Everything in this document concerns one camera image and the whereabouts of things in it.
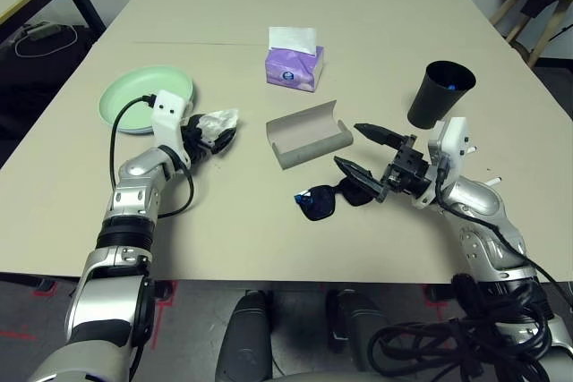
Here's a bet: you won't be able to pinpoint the black sunglasses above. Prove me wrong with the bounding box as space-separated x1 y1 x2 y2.
294 175 375 222

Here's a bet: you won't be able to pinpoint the thin white floor cable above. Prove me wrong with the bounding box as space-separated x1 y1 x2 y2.
14 23 80 59

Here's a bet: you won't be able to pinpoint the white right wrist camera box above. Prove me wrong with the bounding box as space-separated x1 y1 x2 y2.
411 116 470 211

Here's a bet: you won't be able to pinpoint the green plate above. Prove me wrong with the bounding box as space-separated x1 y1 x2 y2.
98 64 199 135

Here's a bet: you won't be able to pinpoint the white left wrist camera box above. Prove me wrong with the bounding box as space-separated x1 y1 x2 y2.
150 90 189 164

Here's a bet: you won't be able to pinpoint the black left camera cable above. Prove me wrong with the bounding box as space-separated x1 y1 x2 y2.
109 93 196 220

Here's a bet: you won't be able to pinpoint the grey power adapter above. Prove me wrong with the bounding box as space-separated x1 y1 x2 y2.
24 21 64 38

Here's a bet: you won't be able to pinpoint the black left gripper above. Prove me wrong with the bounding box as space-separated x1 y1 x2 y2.
181 115 241 164

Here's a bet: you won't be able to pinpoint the black plastic cup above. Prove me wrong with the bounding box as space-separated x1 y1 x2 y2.
406 60 477 130

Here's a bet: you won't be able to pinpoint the black right camera cable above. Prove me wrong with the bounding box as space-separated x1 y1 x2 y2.
436 156 573 301

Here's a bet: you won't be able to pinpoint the purple tissue pack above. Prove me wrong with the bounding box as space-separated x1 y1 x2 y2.
264 45 326 94

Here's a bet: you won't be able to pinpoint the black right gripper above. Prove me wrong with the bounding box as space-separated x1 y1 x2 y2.
333 122 438 204

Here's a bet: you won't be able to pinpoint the black camera cable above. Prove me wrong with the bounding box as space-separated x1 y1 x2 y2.
436 156 573 301
109 93 196 220

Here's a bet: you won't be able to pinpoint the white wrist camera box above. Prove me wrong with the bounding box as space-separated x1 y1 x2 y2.
411 116 470 211
150 90 189 164

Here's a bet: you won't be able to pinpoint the wooden stool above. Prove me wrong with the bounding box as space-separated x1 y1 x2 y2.
490 0 573 68

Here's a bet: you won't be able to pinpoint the black cable bundle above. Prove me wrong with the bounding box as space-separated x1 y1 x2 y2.
367 273 556 382

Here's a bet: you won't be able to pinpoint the flat white tissue sheet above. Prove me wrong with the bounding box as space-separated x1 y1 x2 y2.
268 26 318 55

